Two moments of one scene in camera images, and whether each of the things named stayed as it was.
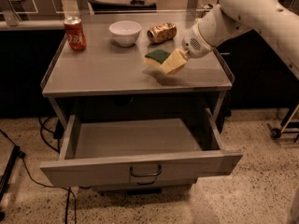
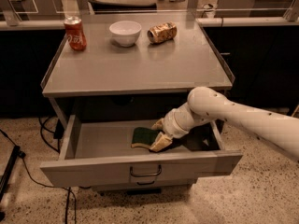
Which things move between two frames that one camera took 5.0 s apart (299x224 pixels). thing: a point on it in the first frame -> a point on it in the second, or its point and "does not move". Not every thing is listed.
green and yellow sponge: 156,58 -> 144,137
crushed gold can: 163,32 does not move
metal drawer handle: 145,175 does not move
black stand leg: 7,171 does not move
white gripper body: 195,44 -> 169,125
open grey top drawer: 106,151 does not move
